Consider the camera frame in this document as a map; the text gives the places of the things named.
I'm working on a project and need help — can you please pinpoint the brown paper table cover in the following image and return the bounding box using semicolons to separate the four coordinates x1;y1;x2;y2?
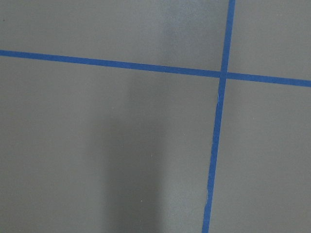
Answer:
0;0;311;233

